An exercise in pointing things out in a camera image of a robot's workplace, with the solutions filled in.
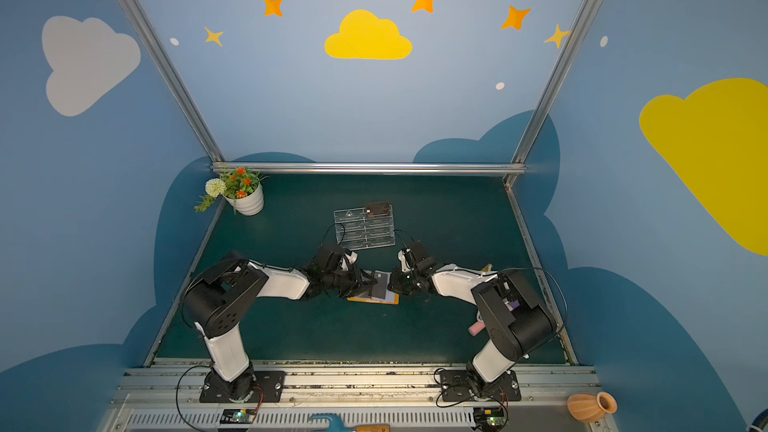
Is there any yellow leather card holder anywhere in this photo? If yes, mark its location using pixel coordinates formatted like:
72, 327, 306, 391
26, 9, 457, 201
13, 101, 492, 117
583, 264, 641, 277
347, 271, 400, 305

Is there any clear plastic organizer tray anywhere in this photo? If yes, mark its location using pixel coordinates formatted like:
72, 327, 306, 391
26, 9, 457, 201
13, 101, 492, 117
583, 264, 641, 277
333, 205, 396, 251

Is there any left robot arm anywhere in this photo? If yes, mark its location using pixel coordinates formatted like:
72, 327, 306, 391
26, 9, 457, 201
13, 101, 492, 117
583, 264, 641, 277
182, 245, 378, 386

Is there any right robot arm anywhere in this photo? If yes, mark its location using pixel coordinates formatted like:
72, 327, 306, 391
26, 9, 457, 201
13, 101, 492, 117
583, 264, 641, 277
388, 241, 562, 388

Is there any potted flower plant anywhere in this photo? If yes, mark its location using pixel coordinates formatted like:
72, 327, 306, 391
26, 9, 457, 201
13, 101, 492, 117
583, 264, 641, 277
194, 167, 265, 216

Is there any right controller board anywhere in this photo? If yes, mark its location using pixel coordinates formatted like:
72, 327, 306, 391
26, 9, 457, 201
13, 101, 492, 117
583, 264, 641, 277
473, 408, 507, 432

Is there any controller board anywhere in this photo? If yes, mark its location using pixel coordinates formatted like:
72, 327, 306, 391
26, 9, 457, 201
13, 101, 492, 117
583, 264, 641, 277
219, 409, 257, 426
473, 408, 507, 432

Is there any left controller board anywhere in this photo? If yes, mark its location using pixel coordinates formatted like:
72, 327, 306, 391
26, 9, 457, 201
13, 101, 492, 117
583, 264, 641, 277
219, 409, 257, 426

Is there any terracotta clay vase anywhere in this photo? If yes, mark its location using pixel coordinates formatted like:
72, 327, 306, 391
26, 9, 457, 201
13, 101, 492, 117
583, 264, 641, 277
567, 392, 618, 423

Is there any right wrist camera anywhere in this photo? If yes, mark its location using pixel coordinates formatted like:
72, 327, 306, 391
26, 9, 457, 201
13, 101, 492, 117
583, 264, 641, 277
398, 249, 413, 274

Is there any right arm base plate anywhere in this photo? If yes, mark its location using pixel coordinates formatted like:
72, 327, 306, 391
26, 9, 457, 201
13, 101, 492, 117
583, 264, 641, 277
433, 368, 522, 403

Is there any aluminium frame rear bar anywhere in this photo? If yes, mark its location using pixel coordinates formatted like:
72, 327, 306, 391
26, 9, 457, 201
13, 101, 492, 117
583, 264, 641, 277
212, 162, 526, 176

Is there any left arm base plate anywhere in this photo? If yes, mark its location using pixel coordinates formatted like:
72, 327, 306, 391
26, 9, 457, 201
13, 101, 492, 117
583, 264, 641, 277
199, 369, 285, 404

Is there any teal handled tool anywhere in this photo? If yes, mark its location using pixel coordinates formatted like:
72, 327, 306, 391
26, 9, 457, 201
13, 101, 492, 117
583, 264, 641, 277
310, 414, 391, 432

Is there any aluminium front rail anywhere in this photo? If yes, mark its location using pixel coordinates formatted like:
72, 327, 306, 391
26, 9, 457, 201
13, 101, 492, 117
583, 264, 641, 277
98, 361, 618, 431

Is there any aluminium frame right post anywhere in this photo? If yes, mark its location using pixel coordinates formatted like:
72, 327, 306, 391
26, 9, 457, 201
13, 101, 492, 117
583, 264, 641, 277
509, 0, 603, 176

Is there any aluminium frame post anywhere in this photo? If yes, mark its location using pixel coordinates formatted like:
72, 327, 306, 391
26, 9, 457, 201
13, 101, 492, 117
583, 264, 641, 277
117, 0, 225, 162
509, 0, 603, 176

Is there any aluminium frame left post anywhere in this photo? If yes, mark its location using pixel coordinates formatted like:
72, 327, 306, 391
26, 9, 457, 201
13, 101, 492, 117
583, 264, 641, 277
117, 0, 225, 162

